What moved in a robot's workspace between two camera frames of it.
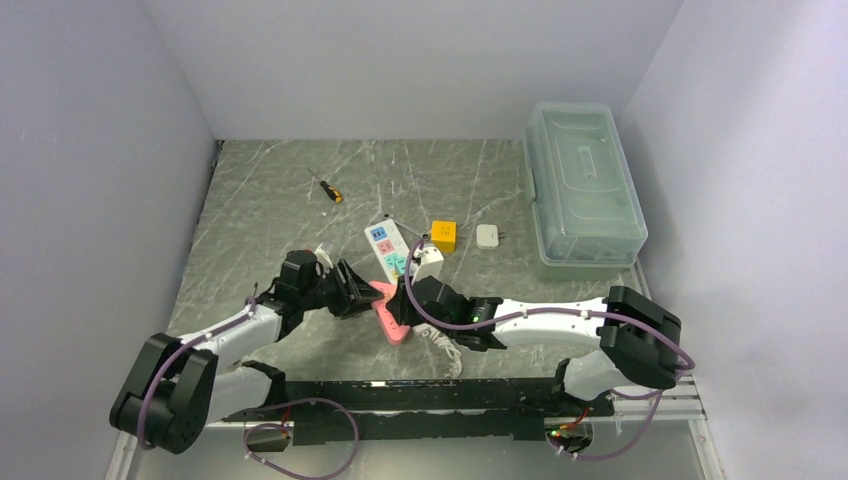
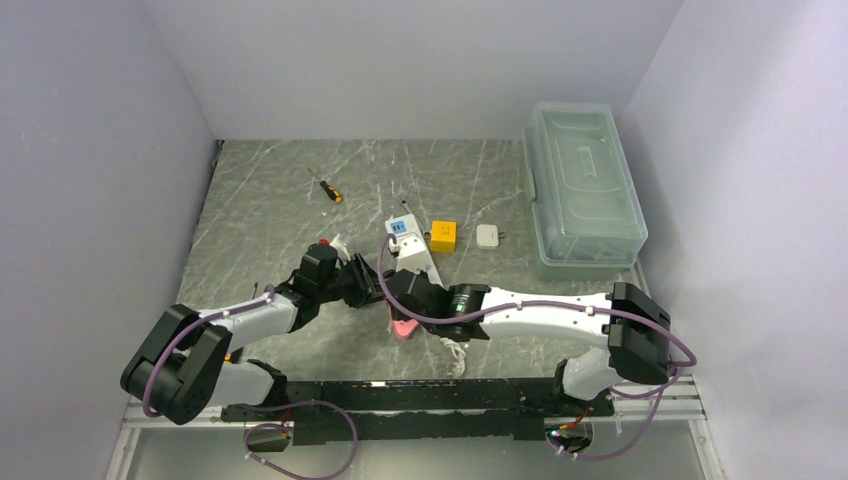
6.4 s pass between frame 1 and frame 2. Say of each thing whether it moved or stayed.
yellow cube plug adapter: stayed
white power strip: moved
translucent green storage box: stayed
